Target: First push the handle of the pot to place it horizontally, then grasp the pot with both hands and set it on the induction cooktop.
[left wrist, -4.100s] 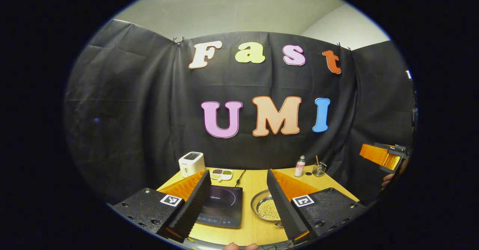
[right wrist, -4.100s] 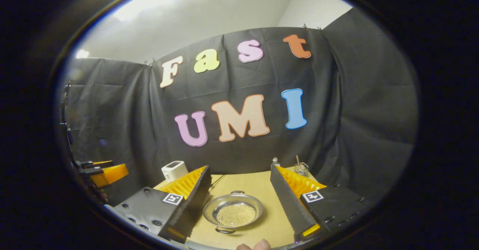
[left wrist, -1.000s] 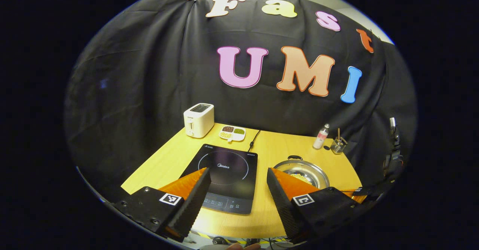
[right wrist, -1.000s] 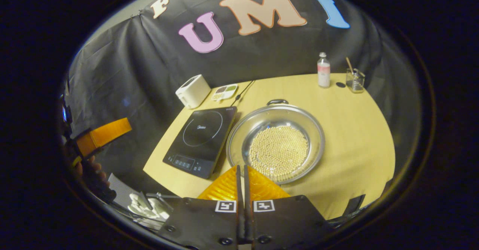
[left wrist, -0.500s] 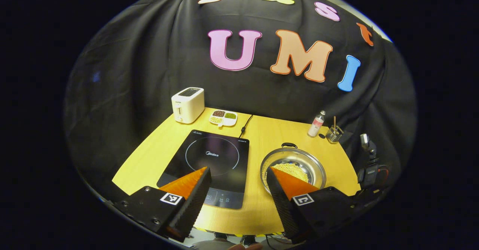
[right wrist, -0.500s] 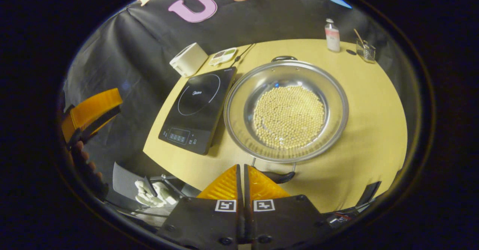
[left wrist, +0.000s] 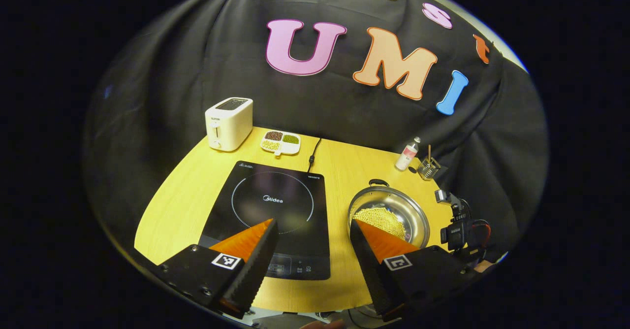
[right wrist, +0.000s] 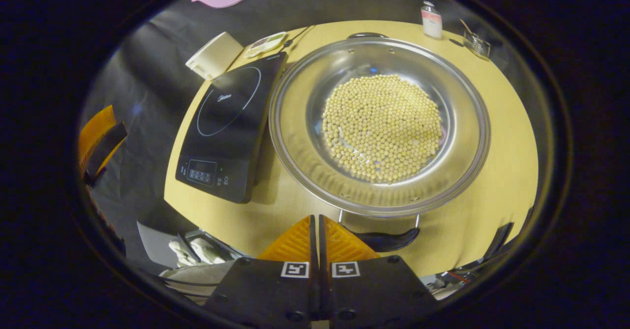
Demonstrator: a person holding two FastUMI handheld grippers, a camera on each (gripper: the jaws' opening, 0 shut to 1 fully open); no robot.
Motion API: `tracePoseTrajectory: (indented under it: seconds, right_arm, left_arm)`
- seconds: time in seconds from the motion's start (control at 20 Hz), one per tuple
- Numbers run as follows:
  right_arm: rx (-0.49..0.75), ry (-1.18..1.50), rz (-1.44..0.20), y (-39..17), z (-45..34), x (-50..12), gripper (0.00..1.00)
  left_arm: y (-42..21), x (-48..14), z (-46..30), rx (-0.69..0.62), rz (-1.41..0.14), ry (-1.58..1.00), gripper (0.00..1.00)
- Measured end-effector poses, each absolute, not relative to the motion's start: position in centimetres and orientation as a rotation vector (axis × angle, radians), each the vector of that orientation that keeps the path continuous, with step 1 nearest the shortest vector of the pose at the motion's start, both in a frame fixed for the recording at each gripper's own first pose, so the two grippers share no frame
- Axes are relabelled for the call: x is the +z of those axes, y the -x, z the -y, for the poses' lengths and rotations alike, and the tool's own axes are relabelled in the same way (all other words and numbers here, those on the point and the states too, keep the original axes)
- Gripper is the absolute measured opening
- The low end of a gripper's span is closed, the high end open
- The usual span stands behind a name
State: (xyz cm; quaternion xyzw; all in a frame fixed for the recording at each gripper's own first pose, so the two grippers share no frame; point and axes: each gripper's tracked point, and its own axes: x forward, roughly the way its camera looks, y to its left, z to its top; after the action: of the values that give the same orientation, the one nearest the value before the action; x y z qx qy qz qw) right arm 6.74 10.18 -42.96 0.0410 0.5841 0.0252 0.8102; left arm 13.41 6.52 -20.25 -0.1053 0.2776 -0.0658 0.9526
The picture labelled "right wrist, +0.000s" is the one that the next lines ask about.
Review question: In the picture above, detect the grey board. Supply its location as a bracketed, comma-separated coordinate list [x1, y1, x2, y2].
[137, 221, 178, 268]

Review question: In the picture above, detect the small bottle with pink label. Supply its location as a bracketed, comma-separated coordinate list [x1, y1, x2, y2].
[421, 0, 443, 40]

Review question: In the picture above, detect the white cloth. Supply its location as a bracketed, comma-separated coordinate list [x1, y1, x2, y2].
[169, 237, 227, 266]

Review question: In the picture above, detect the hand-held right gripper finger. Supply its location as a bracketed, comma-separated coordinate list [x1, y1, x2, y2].
[204, 215, 320, 329]
[319, 215, 439, 329]

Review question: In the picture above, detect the black induction cooktop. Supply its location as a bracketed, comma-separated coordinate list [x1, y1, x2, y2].
[176, 52, 288, 204]

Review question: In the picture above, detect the small glass jar with stick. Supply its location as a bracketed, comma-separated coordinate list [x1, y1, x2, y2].
[460, 19, 492, 61]

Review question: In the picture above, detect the steel pot with black handles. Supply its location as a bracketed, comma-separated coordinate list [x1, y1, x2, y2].
[268, 32, 491, 253]

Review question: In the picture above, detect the white toaster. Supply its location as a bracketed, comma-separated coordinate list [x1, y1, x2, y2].
[186, 32, 244, 81]

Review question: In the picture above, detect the white divided dish of beans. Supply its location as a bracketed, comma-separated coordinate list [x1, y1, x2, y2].
[244, 31, 288, 59]

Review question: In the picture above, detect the pile of yellow soybeans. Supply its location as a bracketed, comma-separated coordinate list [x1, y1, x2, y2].
[321, 74, 443, 184]

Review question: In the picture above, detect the black power cable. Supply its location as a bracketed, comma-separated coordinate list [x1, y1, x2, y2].
[283, 25, 315, 49]

